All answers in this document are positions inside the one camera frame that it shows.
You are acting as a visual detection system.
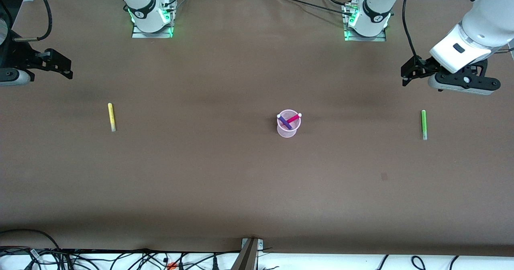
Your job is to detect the black looped floor cable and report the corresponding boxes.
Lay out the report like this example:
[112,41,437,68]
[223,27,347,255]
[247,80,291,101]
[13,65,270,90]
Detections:
[0,229,61,255]

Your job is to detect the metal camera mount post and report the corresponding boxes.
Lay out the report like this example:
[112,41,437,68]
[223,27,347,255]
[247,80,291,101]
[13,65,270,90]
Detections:
[231,238,264,270]

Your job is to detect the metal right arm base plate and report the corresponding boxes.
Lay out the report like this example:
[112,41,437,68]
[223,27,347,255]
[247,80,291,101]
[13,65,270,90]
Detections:
[132,0,176,39]

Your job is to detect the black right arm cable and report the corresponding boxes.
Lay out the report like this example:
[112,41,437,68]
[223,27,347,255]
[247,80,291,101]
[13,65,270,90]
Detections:
[0,0,53,43]

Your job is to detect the tangled black floor cables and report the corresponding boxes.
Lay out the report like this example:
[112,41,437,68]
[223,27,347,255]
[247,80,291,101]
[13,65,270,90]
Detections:
[0,247,241,270]

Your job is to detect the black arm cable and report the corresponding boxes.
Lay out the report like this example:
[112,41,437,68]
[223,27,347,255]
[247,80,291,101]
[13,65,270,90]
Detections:
[402,0,422,68]
[0,0,53,43]

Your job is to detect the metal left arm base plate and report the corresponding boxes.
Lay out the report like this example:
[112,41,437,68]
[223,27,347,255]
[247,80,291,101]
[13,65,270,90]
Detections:
[343,1,387,42]

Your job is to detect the pink pen holder cup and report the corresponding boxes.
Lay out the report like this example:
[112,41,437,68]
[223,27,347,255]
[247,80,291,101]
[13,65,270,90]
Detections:
[276,109,301,138]

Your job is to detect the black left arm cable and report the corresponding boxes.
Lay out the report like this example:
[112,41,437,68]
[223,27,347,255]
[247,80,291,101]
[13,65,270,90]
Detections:
[402,0,422,68]

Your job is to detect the long black table cable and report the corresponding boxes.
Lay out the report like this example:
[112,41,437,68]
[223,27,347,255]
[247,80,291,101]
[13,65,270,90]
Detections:
[274,0,354,16]

